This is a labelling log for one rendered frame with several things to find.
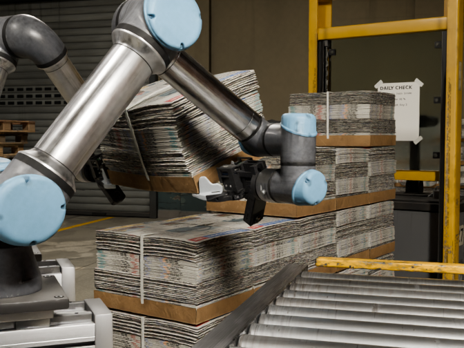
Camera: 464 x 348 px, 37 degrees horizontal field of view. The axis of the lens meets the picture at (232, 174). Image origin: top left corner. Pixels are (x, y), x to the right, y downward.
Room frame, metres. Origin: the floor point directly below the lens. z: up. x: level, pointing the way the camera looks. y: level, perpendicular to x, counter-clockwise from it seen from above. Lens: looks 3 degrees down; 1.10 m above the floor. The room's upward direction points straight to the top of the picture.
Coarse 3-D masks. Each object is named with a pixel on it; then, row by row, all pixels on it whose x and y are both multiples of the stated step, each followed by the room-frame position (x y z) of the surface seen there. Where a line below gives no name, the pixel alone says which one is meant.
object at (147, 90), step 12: (156, 84) 1.96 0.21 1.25; (168, 84) 1.92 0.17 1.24; (144, 96) 1.84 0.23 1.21; (120, 120) 1.78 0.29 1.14; (108, 132) 1.84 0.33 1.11; (120, 132) 1.80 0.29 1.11; (108, 144) 1.87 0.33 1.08; (120, 144) 1.82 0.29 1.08; (108, 156) 1.88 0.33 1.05; (120, 156) 1.84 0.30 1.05; (132, 156) 1.80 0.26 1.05; (108, 168) 1.92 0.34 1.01; (120, 168) 1.87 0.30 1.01; (132, 168) 1.82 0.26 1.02
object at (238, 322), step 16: (288, 272) 1.53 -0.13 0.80; (272, 288) 1.37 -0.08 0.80; (288, 288) 1.40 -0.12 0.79; (240, 304) 1.23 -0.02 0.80; (256, 304) 1.23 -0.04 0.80; (224, 320) 1.12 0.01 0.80; (240, 320) 1.12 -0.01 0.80; (256, 320) 1.15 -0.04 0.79; (208, 336) 1.03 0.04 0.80; (224, 336) 1.03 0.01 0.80
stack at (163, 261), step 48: (144, 240) 1.91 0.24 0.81; (192, 240) 1.83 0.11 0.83; (240, 240) 1.98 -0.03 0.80; (288, 240) 2.24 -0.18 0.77; (336, 240) 2.54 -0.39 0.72; (96, 288) 2.02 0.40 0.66; (144, 288) 1.91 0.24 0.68; (192, 288) 1.82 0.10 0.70; (240, 288) 1.99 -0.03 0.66; (144, 336) 1.91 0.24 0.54; (192, 336) 1.82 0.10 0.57
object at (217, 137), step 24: (240, 72) 1.77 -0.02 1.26; (168, 96) 1.71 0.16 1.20; (240, 96) 1.75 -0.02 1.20; (144, 120) 1.70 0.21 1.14; (168, 120) 1.63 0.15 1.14; (192, 120) 1.65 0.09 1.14; (168, 144) 1.66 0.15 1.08; (192, 144) 1.65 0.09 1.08; (216, 144) 1.70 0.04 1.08; (168, 168) 1.69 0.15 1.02; (192, 168) 1.65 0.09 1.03
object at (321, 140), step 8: (320, 136) 2.90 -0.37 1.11; (336, 136) 2.86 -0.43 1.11; (344, 136) 2.84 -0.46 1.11; (352, 136) 2.82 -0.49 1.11; (360, 136) 2.80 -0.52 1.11; (368, 136) 2.78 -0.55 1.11; (376, 136) 2.83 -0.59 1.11; (384, 136) 2.90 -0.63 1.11; (392, 136) 2.98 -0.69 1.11; (320, 144) 2.90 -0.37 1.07; (328, 144) 2.88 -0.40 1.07; (336, 144) 2.86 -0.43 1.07; (344, 144) 2.84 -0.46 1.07; (352, 144) 2.82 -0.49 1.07; (360, 144) 2.80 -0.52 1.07; (368, 144) 2.78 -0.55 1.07; (376, 144) 2.83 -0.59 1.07; (384, 144) 2.90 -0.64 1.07; (392, 144) 2.98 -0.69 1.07; (376, 192) 2.84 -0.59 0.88; (384, 192) 2.90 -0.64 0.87; (392, 192) 2.98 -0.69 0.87; (376, 200) 2.84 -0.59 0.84; (376, 248) 2.83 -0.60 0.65; (384, 248) 2.91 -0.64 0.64; (392, 248) 2.99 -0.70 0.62; (376, 256) 2.84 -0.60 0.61
